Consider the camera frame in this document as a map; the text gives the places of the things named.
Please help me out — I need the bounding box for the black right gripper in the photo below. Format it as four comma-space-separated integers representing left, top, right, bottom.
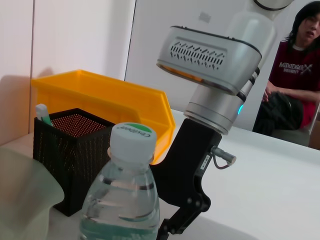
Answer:
149, 117, 223, 240

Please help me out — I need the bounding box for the clear green-label water bottle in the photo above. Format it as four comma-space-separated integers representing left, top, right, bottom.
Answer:
79, 122, 161, 240

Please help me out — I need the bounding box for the green utility knife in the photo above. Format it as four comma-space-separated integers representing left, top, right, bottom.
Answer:
35, 104, 55, 127

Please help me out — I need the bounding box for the black mesh pen holder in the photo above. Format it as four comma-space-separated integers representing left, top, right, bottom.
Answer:
32, 107, 116, 217

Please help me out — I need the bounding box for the green glass fruit plate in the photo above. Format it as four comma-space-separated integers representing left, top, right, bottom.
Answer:
0, 146, 65, 240

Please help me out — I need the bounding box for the grey white chair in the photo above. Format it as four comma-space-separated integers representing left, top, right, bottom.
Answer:
271, 99, 320, 148

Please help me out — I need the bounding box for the yellow plastic bin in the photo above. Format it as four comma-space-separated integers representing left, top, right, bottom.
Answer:
30, 69, 177, 166

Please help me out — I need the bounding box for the person in maroon shirt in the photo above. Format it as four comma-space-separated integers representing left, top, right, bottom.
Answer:
252, 0, 320, 133

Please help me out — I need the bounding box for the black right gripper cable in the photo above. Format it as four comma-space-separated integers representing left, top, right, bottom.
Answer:
210, 146, 238, 171

